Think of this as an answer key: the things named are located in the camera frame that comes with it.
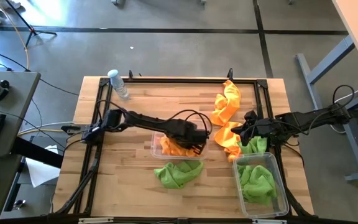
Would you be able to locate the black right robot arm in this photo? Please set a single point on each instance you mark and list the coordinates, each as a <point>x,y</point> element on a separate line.
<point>309,119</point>

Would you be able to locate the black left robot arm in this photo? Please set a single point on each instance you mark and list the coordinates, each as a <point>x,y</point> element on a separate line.
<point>148,121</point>

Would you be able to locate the black tripod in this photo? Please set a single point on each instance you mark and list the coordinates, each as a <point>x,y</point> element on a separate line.
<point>33,30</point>

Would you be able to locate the black desk foot bar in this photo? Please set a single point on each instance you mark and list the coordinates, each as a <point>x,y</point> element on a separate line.
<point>39,152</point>

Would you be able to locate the white paper sheet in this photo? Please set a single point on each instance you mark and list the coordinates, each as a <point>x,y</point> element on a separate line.
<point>40,171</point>

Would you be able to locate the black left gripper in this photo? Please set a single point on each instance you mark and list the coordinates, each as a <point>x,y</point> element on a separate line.
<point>185,132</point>

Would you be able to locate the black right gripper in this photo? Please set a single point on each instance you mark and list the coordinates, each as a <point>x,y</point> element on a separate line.
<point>259,127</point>

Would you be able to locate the silver bracket plate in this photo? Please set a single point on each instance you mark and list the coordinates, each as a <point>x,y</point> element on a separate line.
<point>269,221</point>
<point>95,220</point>

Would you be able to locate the green microfiber towel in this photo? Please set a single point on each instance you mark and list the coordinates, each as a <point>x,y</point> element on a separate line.
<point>256,146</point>
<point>264,189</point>
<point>245,182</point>
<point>176,177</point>

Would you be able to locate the clear plastic bin, white label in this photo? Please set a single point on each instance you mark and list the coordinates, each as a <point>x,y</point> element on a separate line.
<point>157,146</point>

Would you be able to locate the plastic water bottle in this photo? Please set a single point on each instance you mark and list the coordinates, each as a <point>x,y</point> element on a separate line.
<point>118,84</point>

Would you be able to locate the black frame clamp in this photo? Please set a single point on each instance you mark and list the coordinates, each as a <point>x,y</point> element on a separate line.
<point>230,74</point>
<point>130,75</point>

